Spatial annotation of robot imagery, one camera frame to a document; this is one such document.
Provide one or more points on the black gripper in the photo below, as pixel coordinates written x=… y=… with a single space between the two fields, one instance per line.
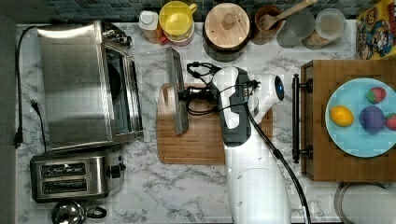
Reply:
x=194 y=93

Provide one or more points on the glass oven door with handle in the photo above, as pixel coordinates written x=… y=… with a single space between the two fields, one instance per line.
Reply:
x=160 y=83

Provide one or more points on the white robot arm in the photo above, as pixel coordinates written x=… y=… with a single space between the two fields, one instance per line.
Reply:
x=257 y=191

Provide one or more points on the stainless steel toaster oven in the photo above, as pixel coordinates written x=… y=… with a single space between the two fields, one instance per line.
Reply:
x=91 y=93

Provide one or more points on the bamboo cutting board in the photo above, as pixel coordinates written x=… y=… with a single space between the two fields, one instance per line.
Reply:
x=200 y=144

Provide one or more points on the wooden lid canister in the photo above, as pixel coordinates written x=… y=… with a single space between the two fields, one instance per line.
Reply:
x=226 y=31

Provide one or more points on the brown utensil holder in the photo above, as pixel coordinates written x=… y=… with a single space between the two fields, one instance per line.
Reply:
x=261 y=36

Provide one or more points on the yellow cup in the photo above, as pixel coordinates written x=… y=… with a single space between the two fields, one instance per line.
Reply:
x=176 y=19

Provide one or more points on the wooden spatula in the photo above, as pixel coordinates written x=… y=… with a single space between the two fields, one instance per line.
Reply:
x=267 y=21

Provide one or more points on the white capped bottle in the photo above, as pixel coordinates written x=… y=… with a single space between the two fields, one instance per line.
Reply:
x=148 y=23

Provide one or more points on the clear glass jar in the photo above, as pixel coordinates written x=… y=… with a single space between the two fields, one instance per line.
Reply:
x=297 y=27

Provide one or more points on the clear jar with cereal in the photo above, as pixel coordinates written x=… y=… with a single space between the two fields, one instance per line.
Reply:
x=330 y=24

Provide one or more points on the yellow lemon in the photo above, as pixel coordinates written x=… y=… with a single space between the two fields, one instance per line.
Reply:
x=341 y=116

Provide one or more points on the wooden drawer box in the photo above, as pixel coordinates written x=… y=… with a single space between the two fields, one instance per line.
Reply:
x=328 y=162

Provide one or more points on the stainless steel slot toaster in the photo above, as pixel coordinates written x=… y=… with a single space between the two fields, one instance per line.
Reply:
x=87 y=174

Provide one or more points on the light blue plate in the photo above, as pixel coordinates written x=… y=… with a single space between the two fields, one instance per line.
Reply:
x=353 y=139

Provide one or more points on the purple plum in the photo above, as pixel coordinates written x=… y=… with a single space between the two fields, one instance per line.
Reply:
x=372 y=119

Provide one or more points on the colourful cereal box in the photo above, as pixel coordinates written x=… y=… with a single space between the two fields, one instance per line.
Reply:
x=376 y=32

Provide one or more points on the red strawberry right edge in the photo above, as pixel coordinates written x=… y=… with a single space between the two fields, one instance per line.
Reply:
x=391 y=121

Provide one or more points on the shiny steel kettle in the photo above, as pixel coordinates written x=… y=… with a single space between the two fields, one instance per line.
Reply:
x=71 y=212

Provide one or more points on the black drawer handle bar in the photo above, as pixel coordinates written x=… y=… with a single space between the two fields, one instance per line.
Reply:
x=296 y=87

